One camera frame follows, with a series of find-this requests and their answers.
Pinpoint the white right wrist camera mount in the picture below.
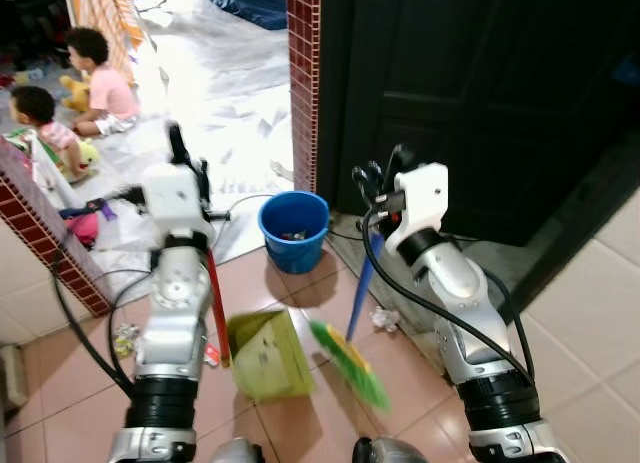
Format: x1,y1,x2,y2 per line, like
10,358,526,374
384,162,450,256

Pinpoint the black wooden door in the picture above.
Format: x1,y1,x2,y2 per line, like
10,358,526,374
314,0,640,314

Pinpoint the orange play fence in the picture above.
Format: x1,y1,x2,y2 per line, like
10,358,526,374
62,0,144,82

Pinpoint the green dustpan with red handle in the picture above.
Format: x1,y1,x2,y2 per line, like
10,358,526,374
204,247,317,403

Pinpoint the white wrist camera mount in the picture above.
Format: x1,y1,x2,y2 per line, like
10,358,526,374
384,162,450,256
139,164,214,247

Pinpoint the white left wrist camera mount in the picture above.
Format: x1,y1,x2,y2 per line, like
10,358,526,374
139,164,214,247

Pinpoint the grey right robot knee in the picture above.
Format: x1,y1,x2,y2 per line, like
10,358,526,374
351,435,432,463

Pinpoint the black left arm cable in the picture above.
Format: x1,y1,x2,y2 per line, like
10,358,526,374
48,245,153,401

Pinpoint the blue plastic bucket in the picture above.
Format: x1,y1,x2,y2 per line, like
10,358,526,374
257,190,332,277

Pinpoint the grey left robot knee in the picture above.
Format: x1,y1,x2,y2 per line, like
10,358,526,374
208,437,267,463

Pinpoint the child in pink shirt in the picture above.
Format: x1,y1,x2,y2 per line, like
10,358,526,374
64,27,142,138

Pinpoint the crumpled white paper scrap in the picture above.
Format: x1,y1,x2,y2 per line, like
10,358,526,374
371,304,402,333

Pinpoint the dark blue mattress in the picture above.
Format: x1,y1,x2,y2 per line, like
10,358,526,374
204,0,291,32

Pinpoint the green broom with blue handle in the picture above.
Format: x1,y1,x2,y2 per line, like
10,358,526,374
307,231,392,413

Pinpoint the yellow plush toy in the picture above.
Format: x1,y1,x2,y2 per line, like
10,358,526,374
57,75,94,115

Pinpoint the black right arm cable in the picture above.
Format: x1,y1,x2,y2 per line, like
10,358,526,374
361,207,538,386

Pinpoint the crumpled clear wrapper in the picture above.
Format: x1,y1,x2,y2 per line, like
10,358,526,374
111,322,142,360

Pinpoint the pink bag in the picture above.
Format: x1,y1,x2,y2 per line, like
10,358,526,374
63,210,102,248

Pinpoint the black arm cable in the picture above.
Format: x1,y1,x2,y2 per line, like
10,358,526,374
48,245,153,401
361,207,538,386

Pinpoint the small child in patterned top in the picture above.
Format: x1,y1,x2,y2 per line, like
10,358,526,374
9,85,93,180

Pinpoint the grey robot knee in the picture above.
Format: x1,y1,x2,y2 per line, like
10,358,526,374
351,435,432,463
208,437,267,463

